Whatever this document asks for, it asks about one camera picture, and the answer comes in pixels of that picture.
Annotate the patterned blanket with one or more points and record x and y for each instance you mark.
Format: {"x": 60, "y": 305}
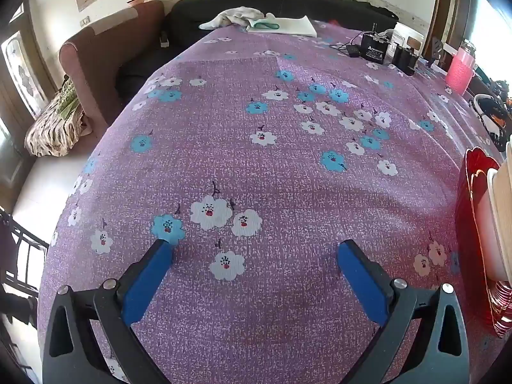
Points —
{"x": 52, "y": 128}

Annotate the white folded cloth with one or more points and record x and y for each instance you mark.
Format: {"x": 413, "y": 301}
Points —
{"x": 292, "y": 26}

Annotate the wooden glass door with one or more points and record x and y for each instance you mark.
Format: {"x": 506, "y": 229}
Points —
{"x": 40, "y": 56}

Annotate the black sofa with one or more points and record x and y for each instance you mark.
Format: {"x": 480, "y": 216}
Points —
{"x": 224, "y": 12}

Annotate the white bowl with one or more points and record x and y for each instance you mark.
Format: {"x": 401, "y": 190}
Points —
{"x": 488, "y": 240}

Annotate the black stand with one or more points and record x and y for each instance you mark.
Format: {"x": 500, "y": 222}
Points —
{"x": 436, "y": 50}

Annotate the black charger adapter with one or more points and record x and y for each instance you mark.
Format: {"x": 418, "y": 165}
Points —
{"x": 352, "y": 52}

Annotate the purple floral tablecloth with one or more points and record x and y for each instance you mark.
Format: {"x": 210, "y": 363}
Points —
{"x": 256, "y": 168}

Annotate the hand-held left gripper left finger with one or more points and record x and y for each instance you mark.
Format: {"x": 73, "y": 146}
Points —
{"x": 148, "y": 278}

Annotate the red scalloped plate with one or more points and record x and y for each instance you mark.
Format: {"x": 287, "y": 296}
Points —
{"x": 466, "y": 224}

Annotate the wall light switch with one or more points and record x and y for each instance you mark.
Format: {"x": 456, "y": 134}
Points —
{"x": 85, "y": 20}

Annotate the brown armchair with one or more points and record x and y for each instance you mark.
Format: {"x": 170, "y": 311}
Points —
{"x": 104, "y": 56}

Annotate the pink plastic jug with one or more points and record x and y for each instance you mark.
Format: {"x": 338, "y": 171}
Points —
{"x": 460, "y": 70}

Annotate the white towel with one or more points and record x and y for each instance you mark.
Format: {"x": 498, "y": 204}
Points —
{"x": 232, "y": 18}

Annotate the dark wooden chair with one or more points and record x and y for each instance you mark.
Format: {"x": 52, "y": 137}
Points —
{"x": 24, "y": 244}

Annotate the black battery box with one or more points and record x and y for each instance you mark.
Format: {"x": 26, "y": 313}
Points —
{"x": 404, "y": 60}
{"x": 373, "y": 50}

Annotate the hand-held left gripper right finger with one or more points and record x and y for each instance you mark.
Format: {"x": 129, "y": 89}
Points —
{"x": 362, "y": 284}

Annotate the green cloth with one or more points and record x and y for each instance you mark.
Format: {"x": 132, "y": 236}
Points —
{"x": 268, "y": 26}

